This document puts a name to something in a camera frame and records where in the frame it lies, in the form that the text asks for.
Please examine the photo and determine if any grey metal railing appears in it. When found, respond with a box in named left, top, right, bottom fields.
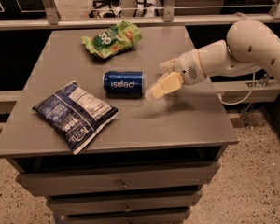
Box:
left=0, top=0, right=280, bottom=31

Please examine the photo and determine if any blue chip bag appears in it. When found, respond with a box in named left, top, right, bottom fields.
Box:
left=33, top=81, right=119, bottom=155

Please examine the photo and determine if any top grey drawer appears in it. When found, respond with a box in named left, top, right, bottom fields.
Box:
left=17, top=161, right=220, bottom=196

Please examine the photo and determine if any bottom grey drawer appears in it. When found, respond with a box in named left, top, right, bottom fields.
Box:
left=54, top=207, right=190, bottom=224

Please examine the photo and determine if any green chip bag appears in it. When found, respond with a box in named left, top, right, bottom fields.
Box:
left=81, top=21, right=142, bottom=59

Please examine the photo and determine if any grey drawer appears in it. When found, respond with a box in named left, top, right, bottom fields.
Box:
left=17, top=161, right=220, bottom=196
left=48, top=189, right=202, bottom=215
left=54, top=207, right=190, bottom=224

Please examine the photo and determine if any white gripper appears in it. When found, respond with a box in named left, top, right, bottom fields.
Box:
left=149, top=49, right=206, bottom=99

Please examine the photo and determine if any grey drawer cabinet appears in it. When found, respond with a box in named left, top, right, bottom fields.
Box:
left=0, top=26, right=240, bottom=224

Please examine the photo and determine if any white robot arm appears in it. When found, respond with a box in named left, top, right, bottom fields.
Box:
left=147, top=19, right=280, bottom=99

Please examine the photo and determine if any middle grey drawer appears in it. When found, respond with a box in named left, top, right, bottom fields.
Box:
left=48, top=189, right=202, bottom=215

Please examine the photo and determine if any black office chair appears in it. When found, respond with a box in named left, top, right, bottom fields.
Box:
left=89, top=0, right=120, bottom=18

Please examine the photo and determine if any blue pepsi can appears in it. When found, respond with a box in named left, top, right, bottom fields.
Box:
left=103, top=71, right=144, bottom=94

